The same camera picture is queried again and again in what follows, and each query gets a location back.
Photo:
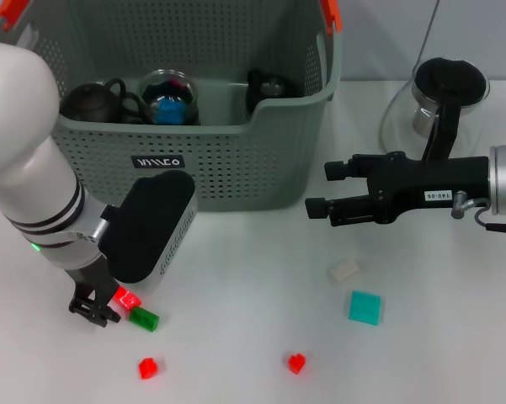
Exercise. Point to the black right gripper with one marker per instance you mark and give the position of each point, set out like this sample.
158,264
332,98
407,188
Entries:
425,181

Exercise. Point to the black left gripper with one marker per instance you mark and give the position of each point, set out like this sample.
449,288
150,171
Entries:
97,278

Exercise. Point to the bright red-orange building block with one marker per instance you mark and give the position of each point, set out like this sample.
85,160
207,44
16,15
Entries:
128,299

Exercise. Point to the small green building block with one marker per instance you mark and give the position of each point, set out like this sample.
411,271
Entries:
144,320

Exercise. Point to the blue square building block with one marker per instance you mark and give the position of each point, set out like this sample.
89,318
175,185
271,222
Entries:
169,113

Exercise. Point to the dark red curved block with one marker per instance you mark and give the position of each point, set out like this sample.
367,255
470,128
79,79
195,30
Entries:
176,83

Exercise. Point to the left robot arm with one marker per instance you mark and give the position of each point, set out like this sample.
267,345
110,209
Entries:
25,126

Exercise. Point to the small red building block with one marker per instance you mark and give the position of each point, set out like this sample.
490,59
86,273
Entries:
296,363
148,369

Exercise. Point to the white building block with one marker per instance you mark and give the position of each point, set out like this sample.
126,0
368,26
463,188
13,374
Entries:
345,270

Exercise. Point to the grey-green perforated storage basket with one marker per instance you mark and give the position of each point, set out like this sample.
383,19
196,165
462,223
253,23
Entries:
244,168

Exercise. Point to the teal square building block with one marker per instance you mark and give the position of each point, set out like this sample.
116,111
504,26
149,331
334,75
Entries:
364,308

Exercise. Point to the black clay teapot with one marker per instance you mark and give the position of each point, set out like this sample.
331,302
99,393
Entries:
90,103

